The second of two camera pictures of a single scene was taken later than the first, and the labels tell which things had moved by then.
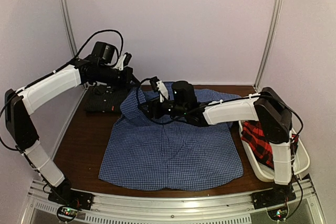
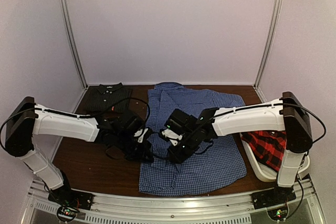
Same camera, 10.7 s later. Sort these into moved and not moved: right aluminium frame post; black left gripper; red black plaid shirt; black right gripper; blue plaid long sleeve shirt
Moved: blue plaid long sleeve shirt; black right gripper; black left gripper
Not moved: red black plaid shirt; right aluminium frame post
